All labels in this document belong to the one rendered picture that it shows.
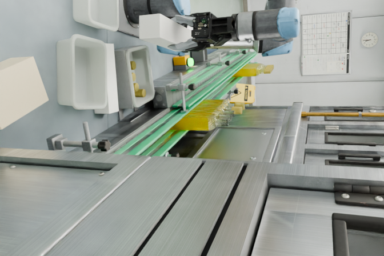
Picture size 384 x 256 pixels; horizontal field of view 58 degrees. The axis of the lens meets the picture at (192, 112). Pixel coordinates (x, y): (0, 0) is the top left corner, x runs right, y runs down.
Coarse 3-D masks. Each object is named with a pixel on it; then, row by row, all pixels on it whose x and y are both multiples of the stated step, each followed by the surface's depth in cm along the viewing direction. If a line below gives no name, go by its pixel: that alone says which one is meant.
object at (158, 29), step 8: (144, 16) 91; (152, 16) 90; (160, 16) 89; (144, 24) 91; (152, 24) 90; (160, 24) 89; (168, 24) 94; (176, 24) 99; (144, 32) 91; (152, 32) 90; (160, 32) 89; (168, 32) 94; (176, 32) 99; (184, 32) 105; (144, 40) 93; (152, 40) 93; (160, 40) 93; (168, 40) 94; (176, 40) 99; (184, 40) 105; (168, 48) 107
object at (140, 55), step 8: (136, 48) 131; (144, 48) 138; (128, 56) 126; (136, 56) 142; (144, 56) 141; (128, 64) 127; (136, 64) 143; (144, 64) 142; (128, 72) 128; (136, 72) 144; (144, 72) 143; (136, 80) 145; (144, 80) 144; (152, 80) 144; (144, 88) 146; (152, 88) 145; (152, 96) 144; (136, 104) 131
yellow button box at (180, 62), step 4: (176, 56) 188; (180, 56) 185; (184, 56) 184; (188, 56) 187; (176, 60) 184; (180, 60) 184; (184, 60) 183; (176, 64) 185; (180, 64) 184; (184, 64) 184; (176, 68) 186; (180, 68) 185; (184, 68) 184; (188, 68) 187
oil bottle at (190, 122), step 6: (192, 114) 148; (198, 114) 147; (204, 114) 146; (210, 114) 145; (180, 120) 145; (186, 120) 144; (192, 120) 143; (198, 120) 142; (204, 120) 141; (210, 120) 141; (174, 126) 147; (180, 126) 146; (186, 126) 145; (192, 126) 144; (198, 126) 143; (204, 126) 142; (210, 126) 141; (216, 126) 144
